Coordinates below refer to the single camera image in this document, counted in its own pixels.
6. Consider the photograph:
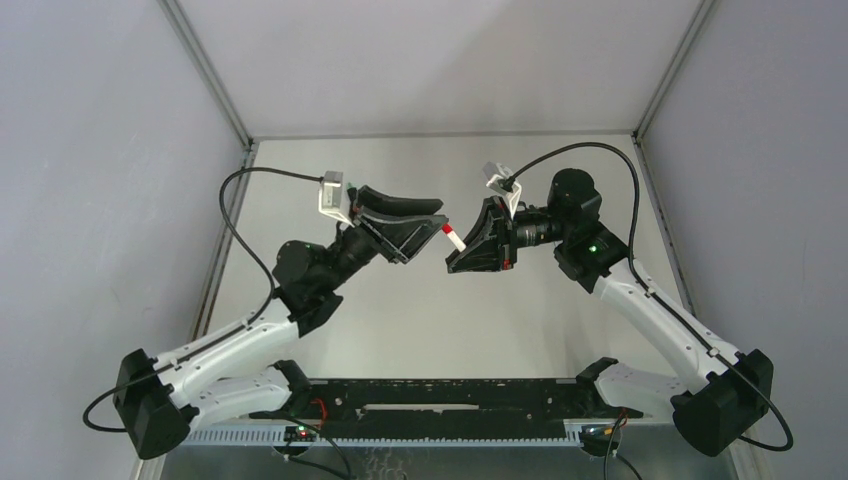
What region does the white marker red end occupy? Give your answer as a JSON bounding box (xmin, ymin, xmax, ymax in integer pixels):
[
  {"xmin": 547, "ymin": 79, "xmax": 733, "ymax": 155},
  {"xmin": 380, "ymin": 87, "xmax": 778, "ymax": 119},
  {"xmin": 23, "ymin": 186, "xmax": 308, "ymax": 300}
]
[{"xmin": 442, "ymin": 229, "xmax": 467, "ymax": 252}]

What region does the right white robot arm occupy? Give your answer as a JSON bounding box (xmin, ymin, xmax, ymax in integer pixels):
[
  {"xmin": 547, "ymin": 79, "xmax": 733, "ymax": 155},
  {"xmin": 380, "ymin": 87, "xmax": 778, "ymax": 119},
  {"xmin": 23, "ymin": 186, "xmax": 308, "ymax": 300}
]
[{"xmin": 446, "ymin": 163, "xmax": 774, "ymax": 457}]

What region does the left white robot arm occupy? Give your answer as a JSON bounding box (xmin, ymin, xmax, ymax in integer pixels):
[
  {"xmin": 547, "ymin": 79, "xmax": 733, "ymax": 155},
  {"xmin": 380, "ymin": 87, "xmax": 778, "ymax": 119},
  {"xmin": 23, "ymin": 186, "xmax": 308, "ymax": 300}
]
[{"xmin": 112, "ymin": 186, "xmax": 448, "ymax": 460}]

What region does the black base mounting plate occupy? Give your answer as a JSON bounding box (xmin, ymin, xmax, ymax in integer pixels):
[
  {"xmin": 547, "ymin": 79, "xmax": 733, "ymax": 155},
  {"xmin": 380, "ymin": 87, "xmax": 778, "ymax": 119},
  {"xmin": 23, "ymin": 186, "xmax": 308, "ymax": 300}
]
[{"xmin": 249, "ymin": 375, "xmax": 643, "ymax": 446}]

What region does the left controller board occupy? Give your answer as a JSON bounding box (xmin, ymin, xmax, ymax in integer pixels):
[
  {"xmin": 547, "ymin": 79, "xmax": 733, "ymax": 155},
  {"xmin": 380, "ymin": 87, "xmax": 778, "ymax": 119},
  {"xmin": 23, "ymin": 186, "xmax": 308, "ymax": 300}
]
[{"xmin": 283, "ymin": 426, "xmax": 320, "ymax": 444}]

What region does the controller board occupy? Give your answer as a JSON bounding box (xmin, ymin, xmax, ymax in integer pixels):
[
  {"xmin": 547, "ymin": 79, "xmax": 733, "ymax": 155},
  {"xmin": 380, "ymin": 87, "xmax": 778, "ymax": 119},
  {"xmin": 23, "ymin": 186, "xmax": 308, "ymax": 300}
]
[
  {"xmin": 283, "ymin": 426, "xmax": 320, "ymax": 444},
  {"xmin": 579, "ymin": 425, "xmax": 621, "ymax": 446}
]

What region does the right controller board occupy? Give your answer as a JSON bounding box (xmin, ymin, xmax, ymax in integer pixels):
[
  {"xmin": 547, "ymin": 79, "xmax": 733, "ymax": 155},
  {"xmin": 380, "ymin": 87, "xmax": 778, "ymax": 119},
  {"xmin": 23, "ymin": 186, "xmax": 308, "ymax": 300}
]
[{"xmin": 579, "ymin": 425, "xmax": 621, "ymax": 446}]

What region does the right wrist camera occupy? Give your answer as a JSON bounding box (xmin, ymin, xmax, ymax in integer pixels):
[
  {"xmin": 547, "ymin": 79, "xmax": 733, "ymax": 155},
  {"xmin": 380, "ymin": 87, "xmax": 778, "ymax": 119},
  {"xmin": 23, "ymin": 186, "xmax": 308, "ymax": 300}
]
[{"xmin": 482, "ymin": 162, "xmax": 522, "ymax": 210}]

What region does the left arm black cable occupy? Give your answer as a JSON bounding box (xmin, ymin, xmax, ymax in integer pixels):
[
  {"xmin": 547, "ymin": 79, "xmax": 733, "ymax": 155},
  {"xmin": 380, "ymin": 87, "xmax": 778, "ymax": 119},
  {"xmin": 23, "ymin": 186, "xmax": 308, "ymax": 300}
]
[{"xmin": 82, "ymin": 166, "xmax": 359, "ymax": 480}]

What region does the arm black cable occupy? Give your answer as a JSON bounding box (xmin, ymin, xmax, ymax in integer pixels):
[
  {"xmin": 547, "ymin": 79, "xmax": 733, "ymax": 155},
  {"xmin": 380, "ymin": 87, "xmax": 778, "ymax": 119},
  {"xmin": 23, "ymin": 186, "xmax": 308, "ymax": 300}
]
[
  {"xmin": 500, "ymin": 142, "xmax": 795, "ymax": 454},
  {"xmin": 82, "ymin": 166, "xmax": 359, "ymax": 480}
]

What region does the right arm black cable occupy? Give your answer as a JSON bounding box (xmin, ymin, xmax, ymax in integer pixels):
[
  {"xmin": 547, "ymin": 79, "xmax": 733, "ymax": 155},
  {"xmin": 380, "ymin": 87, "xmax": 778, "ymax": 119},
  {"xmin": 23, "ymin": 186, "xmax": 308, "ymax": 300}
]
[{"xmin": 500, "ymin": 142, "xmax": 795, "ymax": 454}]

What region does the aluminium frame rail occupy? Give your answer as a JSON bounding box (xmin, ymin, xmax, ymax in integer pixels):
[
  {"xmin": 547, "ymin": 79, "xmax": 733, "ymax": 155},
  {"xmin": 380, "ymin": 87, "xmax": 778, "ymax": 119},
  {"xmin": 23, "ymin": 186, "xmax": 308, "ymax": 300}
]
[{"xmin": 132, "ymin": 377, "xmax": 751, "ymax": 446}]

